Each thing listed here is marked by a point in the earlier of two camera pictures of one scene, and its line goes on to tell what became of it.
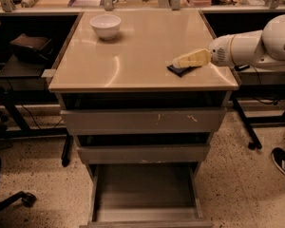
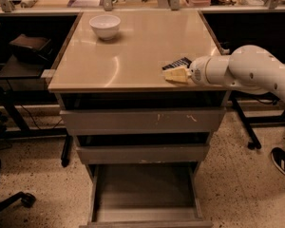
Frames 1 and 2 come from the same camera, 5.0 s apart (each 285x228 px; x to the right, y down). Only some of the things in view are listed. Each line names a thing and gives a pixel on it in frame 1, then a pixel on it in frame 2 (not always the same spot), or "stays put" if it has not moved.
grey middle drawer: x=145 y=153 stays put
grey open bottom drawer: x=144 y=196 stays put
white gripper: x=219 y=53 → x=198 y=71
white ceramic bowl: x=106 y=26 stays put
